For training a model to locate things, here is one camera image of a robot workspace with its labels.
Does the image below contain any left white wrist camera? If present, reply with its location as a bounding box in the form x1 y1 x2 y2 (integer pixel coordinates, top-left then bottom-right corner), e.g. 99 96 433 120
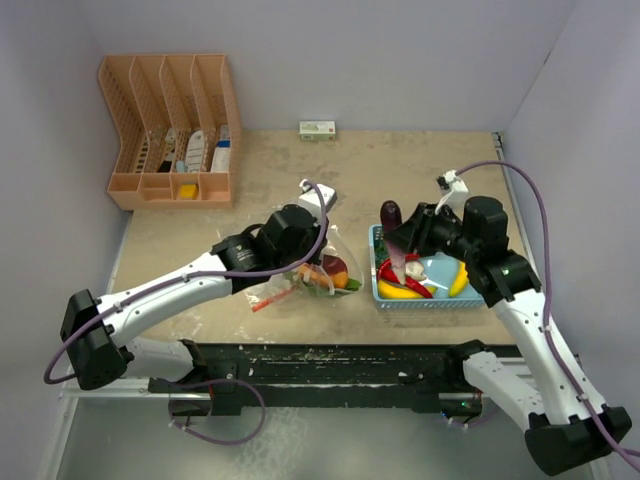
296 179 337 219

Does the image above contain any white tube in organizer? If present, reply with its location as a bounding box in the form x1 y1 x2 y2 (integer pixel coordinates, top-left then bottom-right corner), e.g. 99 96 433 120
184 130 205 172

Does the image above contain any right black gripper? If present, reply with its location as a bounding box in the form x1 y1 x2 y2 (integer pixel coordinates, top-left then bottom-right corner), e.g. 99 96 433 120
385 202 479 263

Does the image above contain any purple eggplant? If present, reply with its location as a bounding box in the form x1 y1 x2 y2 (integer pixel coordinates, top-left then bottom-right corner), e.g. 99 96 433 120
379 200 405 274

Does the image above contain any yellow pepper piece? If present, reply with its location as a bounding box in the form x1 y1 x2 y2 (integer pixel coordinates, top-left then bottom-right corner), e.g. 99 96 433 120
377 279 424 300

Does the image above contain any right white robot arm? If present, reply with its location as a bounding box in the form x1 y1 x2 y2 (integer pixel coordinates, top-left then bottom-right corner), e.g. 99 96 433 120
383 196 632 476

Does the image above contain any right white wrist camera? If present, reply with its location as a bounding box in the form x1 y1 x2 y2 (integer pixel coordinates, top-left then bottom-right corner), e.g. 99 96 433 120
435 170 469 214

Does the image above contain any polka dot zip bag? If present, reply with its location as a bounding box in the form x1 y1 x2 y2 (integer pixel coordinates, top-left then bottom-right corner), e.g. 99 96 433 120
268 225 364 297

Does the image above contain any red zipper clear bag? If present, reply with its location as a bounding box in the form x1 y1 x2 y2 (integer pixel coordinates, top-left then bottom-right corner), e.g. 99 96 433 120
245 279 298 313

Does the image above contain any orange plastic desk organizer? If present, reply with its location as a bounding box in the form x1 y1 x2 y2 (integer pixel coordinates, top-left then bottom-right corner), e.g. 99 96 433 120
98 53 243 211

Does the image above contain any yellow banana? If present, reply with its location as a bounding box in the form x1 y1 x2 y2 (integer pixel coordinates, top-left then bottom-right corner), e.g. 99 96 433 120
449 262 469 298

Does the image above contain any small green white box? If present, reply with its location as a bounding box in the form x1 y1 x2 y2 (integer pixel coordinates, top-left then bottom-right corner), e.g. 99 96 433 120
299 120 336 142

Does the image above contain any blue plastic basket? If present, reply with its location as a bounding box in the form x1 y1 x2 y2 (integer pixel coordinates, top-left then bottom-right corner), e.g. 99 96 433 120
368 225 484 309

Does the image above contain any red chili pepper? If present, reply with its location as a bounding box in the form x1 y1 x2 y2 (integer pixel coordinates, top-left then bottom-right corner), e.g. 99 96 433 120
405 278 437 299
377 254 422 286

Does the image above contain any green leafy vegetable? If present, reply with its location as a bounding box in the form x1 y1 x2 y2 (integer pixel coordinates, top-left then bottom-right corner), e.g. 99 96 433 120
300 278 362 298

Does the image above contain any white garlic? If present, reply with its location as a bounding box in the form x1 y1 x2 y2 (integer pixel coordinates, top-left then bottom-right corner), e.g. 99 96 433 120
405 260 427 282

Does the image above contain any yellow block in organizer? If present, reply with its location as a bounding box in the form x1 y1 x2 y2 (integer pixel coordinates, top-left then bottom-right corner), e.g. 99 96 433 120
178 184 199 200

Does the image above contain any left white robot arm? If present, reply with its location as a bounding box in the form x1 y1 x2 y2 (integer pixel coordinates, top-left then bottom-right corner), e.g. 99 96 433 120
60 204 329 390

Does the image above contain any blue white box in organizer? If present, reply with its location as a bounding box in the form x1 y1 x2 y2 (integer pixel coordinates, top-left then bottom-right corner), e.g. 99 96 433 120
210 125 231 173

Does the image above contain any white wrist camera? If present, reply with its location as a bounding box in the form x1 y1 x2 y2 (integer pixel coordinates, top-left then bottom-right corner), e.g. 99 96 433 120
435 170 469 214
296 179 337 219

